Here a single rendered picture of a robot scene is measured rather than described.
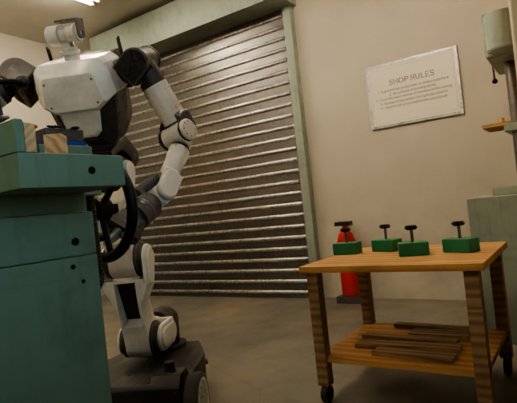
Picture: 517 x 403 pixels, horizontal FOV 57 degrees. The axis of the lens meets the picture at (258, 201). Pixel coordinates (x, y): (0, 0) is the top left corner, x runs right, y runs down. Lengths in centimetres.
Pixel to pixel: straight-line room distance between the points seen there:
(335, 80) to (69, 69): 249
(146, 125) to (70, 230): 397
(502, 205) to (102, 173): 198
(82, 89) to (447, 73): 253
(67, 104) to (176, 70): 307
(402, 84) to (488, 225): 145
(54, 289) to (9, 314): 9
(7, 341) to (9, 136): 36
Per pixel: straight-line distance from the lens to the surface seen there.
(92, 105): 172
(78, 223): 105
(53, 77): 175
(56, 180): 89
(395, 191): 361
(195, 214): 450
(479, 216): 255
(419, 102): 358
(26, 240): 99
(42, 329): 101
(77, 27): 176
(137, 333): 203
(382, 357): 188
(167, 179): 154
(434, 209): 354
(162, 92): 170
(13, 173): 88
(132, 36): 488
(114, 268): 193
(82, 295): 105
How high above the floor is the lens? 77
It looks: 1 degrees up
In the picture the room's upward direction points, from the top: 6 degrees counter-clockwise
